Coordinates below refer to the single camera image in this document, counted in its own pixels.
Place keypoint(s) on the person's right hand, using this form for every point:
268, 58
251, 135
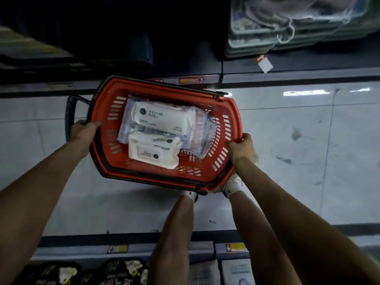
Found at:
243, 151

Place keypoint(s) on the person's left hand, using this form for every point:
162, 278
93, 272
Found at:
83, 136

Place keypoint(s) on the person's right fingers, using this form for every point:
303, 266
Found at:
237, 140

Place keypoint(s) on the person's left thumb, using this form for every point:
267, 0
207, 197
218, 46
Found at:
94, 125

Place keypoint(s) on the red plastic shopping basket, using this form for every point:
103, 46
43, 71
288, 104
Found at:
154, 178

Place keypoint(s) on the person's right forearm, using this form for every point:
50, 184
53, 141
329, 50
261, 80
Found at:
297, 228

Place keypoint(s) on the person's left forearm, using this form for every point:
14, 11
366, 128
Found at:
35, 201

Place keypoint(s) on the clear bluish plastic packet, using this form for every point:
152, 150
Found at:
126, 127

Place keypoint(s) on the clear pinkish plastic packet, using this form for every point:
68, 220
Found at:
202, 136

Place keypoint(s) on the white right shoe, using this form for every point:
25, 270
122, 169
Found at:
234, 183

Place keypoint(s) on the white wet wipes pack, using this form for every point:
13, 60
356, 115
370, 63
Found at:
163, 117
154, 149

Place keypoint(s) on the white left sock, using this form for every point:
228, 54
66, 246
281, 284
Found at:
190, 195

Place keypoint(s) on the yellow shelf label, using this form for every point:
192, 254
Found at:
191, 81
236, 247
118, 249

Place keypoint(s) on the white hanging price tag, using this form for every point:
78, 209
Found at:
264, 64

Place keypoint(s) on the dark store shelf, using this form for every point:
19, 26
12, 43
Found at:
118, 41

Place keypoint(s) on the person's right leg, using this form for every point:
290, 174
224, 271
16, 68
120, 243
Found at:
258, 243

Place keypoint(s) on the person's leg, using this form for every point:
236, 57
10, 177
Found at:
175, 240
258, 243

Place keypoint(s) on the person's left leg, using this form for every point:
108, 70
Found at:
175, 240

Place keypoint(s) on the grey store shelf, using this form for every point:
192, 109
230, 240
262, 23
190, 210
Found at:
130, 249

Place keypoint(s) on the white boxed product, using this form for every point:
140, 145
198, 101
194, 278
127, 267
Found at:
237, 272
204, 273

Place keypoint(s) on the row of black snack packets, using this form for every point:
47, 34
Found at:
83, 273

